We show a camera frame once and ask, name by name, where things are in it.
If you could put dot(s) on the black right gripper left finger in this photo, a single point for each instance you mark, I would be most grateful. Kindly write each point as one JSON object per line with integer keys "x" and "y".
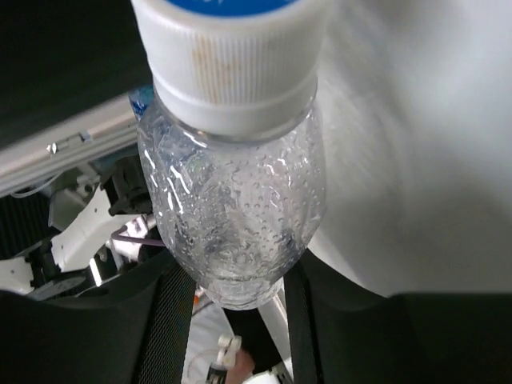
{"x": 133, "y": 329}

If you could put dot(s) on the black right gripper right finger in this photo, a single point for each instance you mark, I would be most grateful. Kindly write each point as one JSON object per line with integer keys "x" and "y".
{"x": 343, "y": 333}

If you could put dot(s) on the clear bottle with white cap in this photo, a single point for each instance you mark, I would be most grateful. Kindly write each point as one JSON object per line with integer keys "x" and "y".
{"x": 231, "y": 146}

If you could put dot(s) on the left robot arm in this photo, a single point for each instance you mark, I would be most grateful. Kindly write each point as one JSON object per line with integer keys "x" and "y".
{"x": 60, "y": 263}

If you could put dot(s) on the aluminium table edge rail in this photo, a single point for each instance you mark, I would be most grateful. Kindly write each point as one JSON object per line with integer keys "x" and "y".
{"x": 85, "y": 137}

